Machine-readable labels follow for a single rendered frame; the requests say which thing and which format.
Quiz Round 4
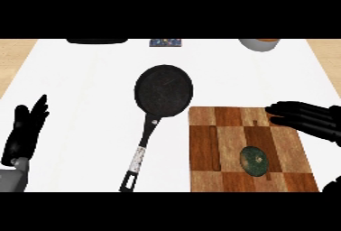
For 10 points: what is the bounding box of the dark green squash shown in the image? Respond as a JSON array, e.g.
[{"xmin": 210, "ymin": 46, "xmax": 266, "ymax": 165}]
[{"xmin": 240, "ymin": 146, "xmax": 271, "ymax": 178}]

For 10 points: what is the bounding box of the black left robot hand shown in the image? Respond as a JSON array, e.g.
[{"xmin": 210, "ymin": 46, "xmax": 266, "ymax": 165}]
[{"xmin": 0, "ymin": 94, "xmax": 51, "ymax": 167}]

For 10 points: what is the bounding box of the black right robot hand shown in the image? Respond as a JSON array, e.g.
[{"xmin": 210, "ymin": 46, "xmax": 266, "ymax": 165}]
[{"xmin": 266, "ymin": 101, "xmax": 341, "ymax": 193}]

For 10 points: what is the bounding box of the checkered wooden cutting board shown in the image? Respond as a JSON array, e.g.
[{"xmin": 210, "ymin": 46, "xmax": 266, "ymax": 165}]
[{"xmin": 188, "ymin": 106, "xmax": 321, "ymax": 193}]

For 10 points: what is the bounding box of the grey pot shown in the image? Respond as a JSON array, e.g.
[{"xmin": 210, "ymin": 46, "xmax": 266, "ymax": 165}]
[{"xmin": 240, "ymin": 38, "xmax": 281, "ymax": 53}]

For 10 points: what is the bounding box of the black flat object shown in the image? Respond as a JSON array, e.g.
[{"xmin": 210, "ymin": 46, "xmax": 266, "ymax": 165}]
[{"xmin": 65, "ymin": 38, "xmax": 130, "ymax": 45}]

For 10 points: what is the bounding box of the blue patterned box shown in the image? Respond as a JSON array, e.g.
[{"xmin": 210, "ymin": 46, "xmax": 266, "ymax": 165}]
[{"xmin": 149, "ymin": 38, "xmax": 183, "ymax": 48}]

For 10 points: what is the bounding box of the black frying pan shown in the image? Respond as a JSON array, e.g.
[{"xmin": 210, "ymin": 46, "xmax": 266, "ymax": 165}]
[{"xmin": 118, "ymin": 64, "xmax": 195, "ymax": 193}]

